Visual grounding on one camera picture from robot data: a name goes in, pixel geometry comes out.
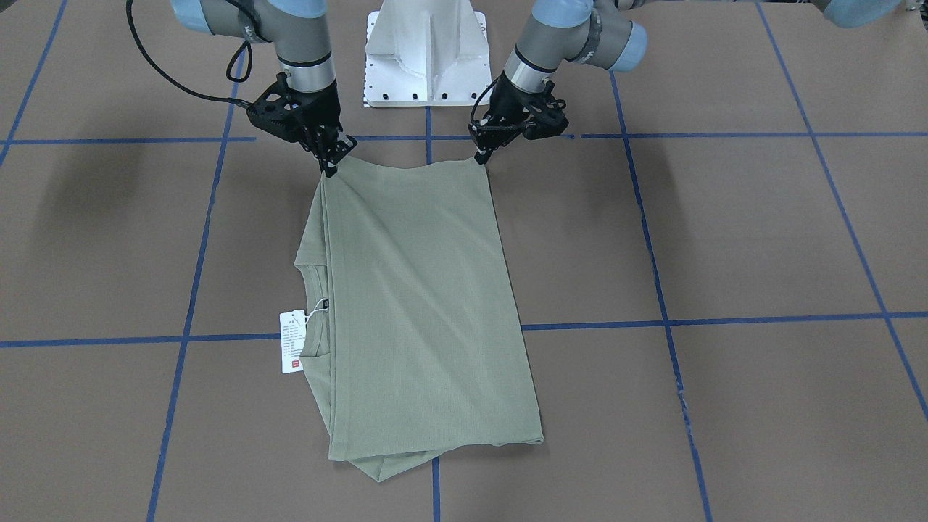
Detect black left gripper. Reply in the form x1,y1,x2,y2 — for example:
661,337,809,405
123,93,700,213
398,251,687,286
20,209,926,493
468,73,569,165

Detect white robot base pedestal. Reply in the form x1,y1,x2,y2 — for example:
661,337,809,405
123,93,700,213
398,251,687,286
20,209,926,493
362,1,492,108

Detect olive green long-sleeve shirt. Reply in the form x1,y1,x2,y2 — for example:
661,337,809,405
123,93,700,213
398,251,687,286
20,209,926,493
294,157,544,482

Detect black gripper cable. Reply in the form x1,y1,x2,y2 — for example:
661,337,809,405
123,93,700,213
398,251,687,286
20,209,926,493
470,76,505,128

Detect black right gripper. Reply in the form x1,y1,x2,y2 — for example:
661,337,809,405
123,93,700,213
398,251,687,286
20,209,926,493
246,72,357,178

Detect white paper hang tag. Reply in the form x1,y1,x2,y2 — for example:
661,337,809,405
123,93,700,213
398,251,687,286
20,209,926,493
279,298,329,374

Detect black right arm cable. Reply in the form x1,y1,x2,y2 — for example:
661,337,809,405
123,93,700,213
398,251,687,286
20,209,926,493
125,0,283,106

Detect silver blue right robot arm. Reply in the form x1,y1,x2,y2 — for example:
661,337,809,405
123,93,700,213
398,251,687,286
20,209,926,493
171,1,357,176

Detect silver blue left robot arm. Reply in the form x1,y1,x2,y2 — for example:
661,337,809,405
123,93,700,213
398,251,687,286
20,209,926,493
467,1,908,165

